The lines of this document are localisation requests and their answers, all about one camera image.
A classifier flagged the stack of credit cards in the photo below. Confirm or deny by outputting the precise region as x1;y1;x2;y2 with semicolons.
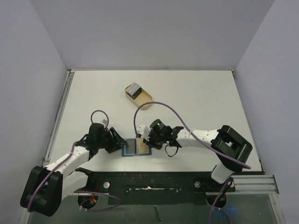
125;83;142;99

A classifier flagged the blue leather card holder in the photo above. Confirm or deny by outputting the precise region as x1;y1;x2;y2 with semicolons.
121;138;152;157

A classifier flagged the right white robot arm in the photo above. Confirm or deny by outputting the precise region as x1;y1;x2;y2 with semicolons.
136;119;253;191

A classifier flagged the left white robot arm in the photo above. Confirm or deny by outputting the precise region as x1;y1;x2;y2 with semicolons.
20;123;128;217

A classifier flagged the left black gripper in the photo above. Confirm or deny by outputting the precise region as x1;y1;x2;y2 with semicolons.
97;127;127;153

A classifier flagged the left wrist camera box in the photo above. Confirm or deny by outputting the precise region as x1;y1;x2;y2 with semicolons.
100;119;109;128

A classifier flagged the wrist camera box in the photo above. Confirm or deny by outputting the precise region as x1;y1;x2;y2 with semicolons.
136;125;151;140
100;119;109;128

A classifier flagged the aluminium front rail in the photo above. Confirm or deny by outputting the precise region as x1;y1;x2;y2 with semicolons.
233;175;279;194

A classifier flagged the aluminium rail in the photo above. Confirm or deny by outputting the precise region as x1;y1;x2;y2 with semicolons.
233;175;279;194
43;70;75;166

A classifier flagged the beige oval tray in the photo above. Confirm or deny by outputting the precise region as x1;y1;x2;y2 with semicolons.
125;86;153;107

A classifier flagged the aluminium left side rail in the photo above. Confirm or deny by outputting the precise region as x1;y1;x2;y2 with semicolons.
43;70;75;166

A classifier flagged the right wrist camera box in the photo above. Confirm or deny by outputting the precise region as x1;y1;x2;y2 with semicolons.
136;125;151;140

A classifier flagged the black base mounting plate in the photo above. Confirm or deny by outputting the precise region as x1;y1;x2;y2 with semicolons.
76;168;235;205

